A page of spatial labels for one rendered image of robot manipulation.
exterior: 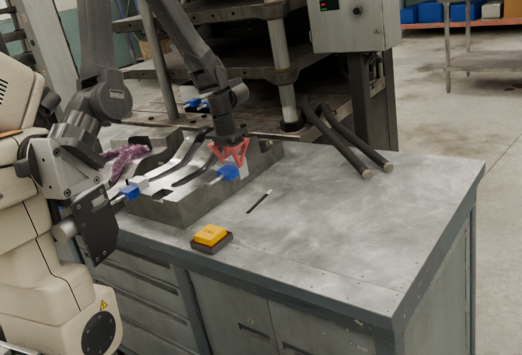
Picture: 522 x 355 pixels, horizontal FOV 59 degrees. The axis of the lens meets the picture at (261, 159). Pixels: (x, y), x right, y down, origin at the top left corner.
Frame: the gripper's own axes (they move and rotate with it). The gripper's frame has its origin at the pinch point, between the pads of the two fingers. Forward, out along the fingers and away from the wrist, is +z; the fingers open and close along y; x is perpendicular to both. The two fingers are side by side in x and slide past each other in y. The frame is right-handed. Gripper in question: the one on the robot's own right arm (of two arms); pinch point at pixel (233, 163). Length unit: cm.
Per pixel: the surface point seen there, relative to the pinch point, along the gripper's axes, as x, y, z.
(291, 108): -61, 22, 6
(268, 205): -5.2, -4.9, 15.2
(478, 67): -350, 24, 69
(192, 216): 10.4, 10.1, 12.9
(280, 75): -58, 22, -8
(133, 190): 15.1, 27.0, 5.0
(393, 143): -146, 18, 56
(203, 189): 3.8, 10.0, 7.6
